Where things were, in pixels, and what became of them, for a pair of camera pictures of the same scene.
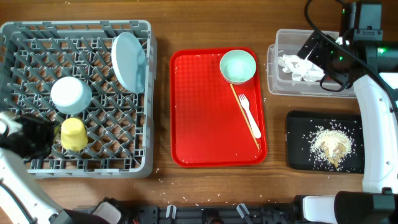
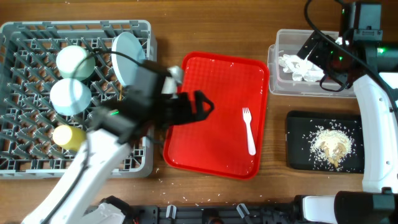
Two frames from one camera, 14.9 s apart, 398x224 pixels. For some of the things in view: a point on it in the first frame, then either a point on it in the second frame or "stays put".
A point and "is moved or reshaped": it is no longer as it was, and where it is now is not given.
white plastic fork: (256, 128) → (247, 116)
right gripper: (316, 55) stays put
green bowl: (237, 66) → (75, 62)
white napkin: (292, 64) stays put
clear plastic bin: (290, 42) stays put
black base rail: (116, 211) stays put
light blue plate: (130, 60) stays put
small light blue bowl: (71, 95) stays put
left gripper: (43, 131) → (178, 114)
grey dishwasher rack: (96, 81) stays put
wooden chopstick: (244, 115) → (120, 93)
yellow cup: (73, 134) is moved or reshaped
